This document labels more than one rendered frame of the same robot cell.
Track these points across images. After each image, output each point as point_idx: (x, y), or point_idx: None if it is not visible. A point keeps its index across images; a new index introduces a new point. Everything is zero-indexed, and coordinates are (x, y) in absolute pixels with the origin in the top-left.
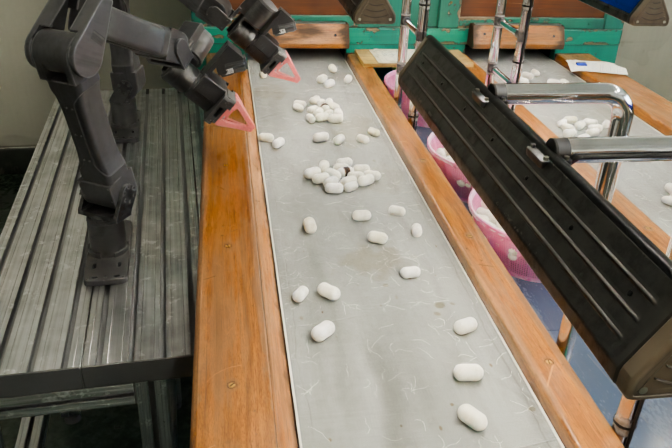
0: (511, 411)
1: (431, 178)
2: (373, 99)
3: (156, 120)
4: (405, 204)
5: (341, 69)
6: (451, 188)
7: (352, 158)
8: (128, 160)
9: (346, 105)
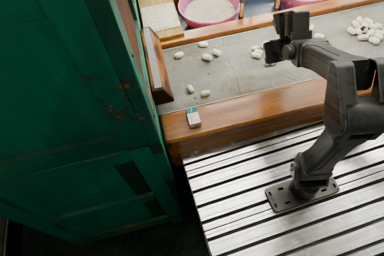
0: None
1: None
2: (251, 26)
3: (275, 171)
4: (377, 10)
5: (171, 52)
6: None
7: (336, 31)
8: (360, 164)
9: (251, 42)
